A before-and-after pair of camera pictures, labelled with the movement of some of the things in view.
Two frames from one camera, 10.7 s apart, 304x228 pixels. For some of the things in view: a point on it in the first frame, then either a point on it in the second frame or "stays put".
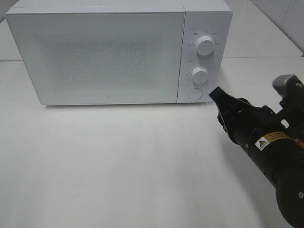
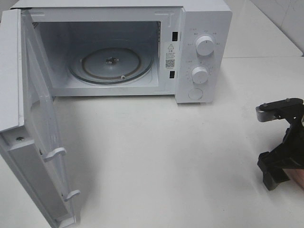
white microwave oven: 122,52 stays put
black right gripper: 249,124 to 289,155
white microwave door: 101,58 to 30,141
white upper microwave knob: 204,45 stays put
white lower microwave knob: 200,74 stays put
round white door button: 195,93 stays put
